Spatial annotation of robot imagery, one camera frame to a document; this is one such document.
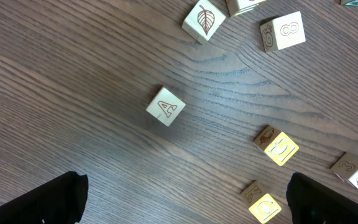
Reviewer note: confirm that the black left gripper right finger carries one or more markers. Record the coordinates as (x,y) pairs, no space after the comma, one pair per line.
(312,202)

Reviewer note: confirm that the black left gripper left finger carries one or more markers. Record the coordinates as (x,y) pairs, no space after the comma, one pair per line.
(61,200)

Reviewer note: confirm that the yellow number two block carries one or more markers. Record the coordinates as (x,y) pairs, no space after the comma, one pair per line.
(259,202)

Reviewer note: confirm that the red-sided wooden block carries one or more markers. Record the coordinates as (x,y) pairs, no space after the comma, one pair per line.
(346,168)

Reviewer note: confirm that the yellow umbrella wooden block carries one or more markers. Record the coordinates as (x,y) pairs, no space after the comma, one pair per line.
(276,144)

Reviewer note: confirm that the teal-sided picture wooden block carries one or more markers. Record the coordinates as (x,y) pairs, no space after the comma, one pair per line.
(165,106)

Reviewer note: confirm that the red U wooden block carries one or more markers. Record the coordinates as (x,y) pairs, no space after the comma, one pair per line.
(283,32)

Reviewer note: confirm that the small plain wooden block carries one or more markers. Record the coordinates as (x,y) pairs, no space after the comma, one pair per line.
(237,7)

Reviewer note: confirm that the leaf picture wooden block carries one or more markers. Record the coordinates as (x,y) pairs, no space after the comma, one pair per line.
(203,21)

